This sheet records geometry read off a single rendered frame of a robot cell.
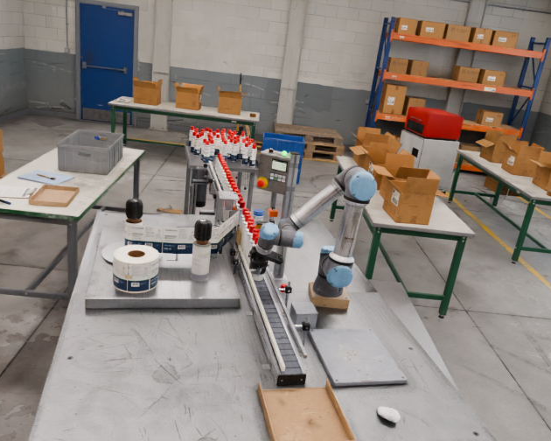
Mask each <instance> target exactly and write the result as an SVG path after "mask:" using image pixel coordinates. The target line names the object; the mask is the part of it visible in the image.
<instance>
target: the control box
mask: <svg viewBox="0 0 551 441"><path fill-rule="evenodd" d="M272 158H275V159H279V160H283V161H288V166H287V172H282V171H275V170H271V165H272ZM289 168H290V157H289V153H287V157H283V156H282V152H280V151H276V150H274V153H273V154H271V153H269V149H267V150H264V151H261V153H260V161H259V168H258V176H257V181H258V180H260V179H262V180H263V181H264V183H265V185H264V186H263V187H259V186H258V185H257V184H256V188H257V189H262V190H265V191H269V192H273V193H279V194H282V195H285V194H286V192H287V183H288V176H289ZM271 172H273V173H277V174H282V175H285V176H287V178H286V184H285V183H282V182H277V181H274V180H270V179H269V174H270V173H271Z"/></svg>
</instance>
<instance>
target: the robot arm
mask: <svg viewBox="0 0 551 441"><path fill-rule="evenodd" d="M376 190H377V184H376V181H375V179H374V177H373V175H372V174H371V173H369V172H367V171H366V170H365V169H364V168H362V167H360V166H357V165H355V166H351V167H348V168H346V169H345V170H343V171H342V172H341V173H340V174H339V175H338V176H336V177H335V178H334V179H333V180H332V183H330V184H329V185H328V186H327V187H326V188H325V189H324V190H322V191H321V192H320V193H318V194H317V195H316V196H315V197H313V198H312V199H311V200H309V201H308V202H307V203H306V204H304V205H303V206H302V207H300V208H299V209H298V210H297V211H295V212H294V213H293V214H292V215H291V216H290V217H289V218H287V219H282V220H280V221H279V222H278V226H277V225H275V224H274V223H271V222H269V223H266V224H264V225H263V226H262V230H261V232H260V235H259V238H258V241H257V243H256V246H252V248H251V250H249V254H250V255H249V254H248V257H250V263H249V268H250V269H253V270H252V271H251V273H252V274H257V276H260V275H263V274H264V273H265V271H266V268H267V266H268V260H269V261H271V262H273V263H277V264H279V265H280V264H281V263H283V259H282V255H281V254H278V253H276V252H274V251H272V248H273V247H274V245H275V246H281V247H288V248H295V249H299V248H301V247H302V246H303V233H302V232H298V231H297V230H299V229H300V228H301V227H303V226H304V225H305V224H306V223H308V222H309V221H310V220H312V219H313V218H314V217H315V216H317V215H318V214H320V213H321V212H322V211H323V210H325V209H326V208H327V207H328V206H329V205H330V204H331V203H333V202H334V201H335V200H337V199H338V198H339V197H341V196H342V195H344V200H345V208H344V212H343V215H342V219H341V222H340V226H339V230H338V236H337V240H336V243H335V246H323V247H322V248H321V251H320V258H319V265H318V273H317V277H316V279H315V281H314V284H313V286H312V290H313V291H314V292H315V293H316V294H318V295H319V296H322V297H326V298H336V297H339V296H341V295H342V294H343V289H344V288H343V287H346V286H347V285H348V284H350V283H351V281H352V279H353V272H352V266H353V263H354V259H353V257H352V252H353V249H354V246H355V242H356V239H357V235H358V232H359V226H360V223H361V219H362V215H363V212H364V209H365V206H367V205H368V204H369V203H370V199H371V198H372V197H373V196H374V194H375V193H376Z"/></svg>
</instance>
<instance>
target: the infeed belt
mask: <svg viewBox="0 0 551 441"><path fill-rule="evenodd" d="M242 265H243V268H244V270H245V272H246V269H245V266H244V263H242ZM246 275H247V278H248V274H247V272H246ZM248 282H249V285H250V287H251V290H252V292H253V295H254V298H255V294H254V291H253V289H252V286H251V283H250V281H249V278H248ZM254 282H255V287H256V289H257V291H258V294H259V297H260V299H261V301H262V305H263V308H264V311H265V313H266V315H267V318H268V321H269V324H270V327H271V329H272V332H273V334H274V337H275V341H276V344H277V345H278V348H279V351H280V354H281V356H282V360H283V362H284V365H285V371H282V370H281V368H280V365H279V362H278V359H277V358H276V353H275V350H274V348H273V345H272V343H271V340H270V337H269V333H268V330H267V328H266V326H265V323H264V320H263V317H262V314H261V311H260V308H259V305H258V303H257V301H256V298H255V302H256V304H257V307H258V310H259V313H260V315H261V318H262V323H263V324H264V327H265V330H266V333H267V335H268V338H269V342H270V345H271V347H272V350H273V353H274V356H275V359H276V362H277V365H278V367H279V370H280V373H281V375H303V371H302V369H301V367H300V364H299V362H298V360H297V357H296V354H295V352H294V349H293V347H292V345H291V343H290V341H289V337H288V334H287V333H286V331H285V328H284V326H283V323H282V320H281V318H280V316H279V313H278V311H277V309H276V306H275V303H274V301H273V298H272V297H271V294H270V292H269V288H268V286H267V284H266V282H265V279H264V278H263V280H262V281H261V282H256V281H254Z"/></svg>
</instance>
